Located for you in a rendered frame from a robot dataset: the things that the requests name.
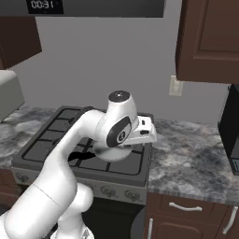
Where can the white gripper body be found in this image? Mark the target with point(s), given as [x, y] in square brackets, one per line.
[143, 139]

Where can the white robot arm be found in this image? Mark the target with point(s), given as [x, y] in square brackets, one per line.
[59, 174]

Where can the grey stove with black grates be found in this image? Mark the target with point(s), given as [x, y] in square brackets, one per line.
[127, 168]

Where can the grey stove knob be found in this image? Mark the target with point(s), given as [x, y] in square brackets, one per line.
[132, 195]
[22, 177]
[109, 190]

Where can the black oven door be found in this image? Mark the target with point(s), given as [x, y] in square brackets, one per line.
[109, 217]

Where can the black countertop appliance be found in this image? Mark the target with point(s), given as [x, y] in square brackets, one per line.
[231, 130]

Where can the dark brown base cupboard door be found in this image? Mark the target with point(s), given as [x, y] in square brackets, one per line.
[177, 228]
[234, 231]

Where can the dark brown drawer front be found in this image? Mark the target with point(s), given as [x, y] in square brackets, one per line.
[214, 214]

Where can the black microwave oven with clock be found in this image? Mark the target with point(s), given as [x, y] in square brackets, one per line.
[102, 7]

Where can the pale grey countertop appliance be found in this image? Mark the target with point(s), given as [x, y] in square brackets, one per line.
[9, 93]

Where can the dark brown base cupboard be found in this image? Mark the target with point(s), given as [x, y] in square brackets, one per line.
[7, 186]

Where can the cream wall socket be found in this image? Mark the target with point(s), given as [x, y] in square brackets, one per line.
[175, 86]

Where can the dark brown wall cupboard door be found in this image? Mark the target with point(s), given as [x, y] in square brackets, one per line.
[211, 40]

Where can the dark brown wall cupboard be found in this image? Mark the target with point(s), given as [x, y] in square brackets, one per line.
[18, 40]

